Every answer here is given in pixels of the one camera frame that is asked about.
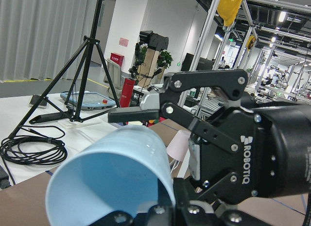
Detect yellow hard hat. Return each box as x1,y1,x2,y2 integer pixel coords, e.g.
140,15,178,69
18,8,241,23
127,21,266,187
217,0,243,27

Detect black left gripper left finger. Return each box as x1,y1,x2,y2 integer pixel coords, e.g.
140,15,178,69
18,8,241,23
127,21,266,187
90,210,134,226

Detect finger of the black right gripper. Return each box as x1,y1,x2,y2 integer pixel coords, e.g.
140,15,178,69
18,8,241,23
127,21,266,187
107,69,249,139

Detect black tripod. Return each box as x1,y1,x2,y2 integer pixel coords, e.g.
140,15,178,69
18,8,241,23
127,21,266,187
9,0,122,138

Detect red thermos bottle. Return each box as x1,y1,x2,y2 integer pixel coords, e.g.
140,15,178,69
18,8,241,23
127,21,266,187
120,78,136,107

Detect white cup drying rack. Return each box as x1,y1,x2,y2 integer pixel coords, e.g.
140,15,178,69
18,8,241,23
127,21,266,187
169,157,187,177

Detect light blue cup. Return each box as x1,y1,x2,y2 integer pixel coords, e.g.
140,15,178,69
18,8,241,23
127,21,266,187
45,125,175,226

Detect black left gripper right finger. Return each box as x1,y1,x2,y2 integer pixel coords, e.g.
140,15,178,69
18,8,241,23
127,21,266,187
213,203,311,226

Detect coiled black cable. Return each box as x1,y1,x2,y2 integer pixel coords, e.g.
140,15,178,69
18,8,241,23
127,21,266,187
0,125,68,166

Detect pink plastic cup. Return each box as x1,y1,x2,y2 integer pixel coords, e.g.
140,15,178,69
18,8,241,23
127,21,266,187
166,130,191,161

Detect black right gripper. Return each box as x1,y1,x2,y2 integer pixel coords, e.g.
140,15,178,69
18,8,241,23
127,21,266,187
157,91,311,226

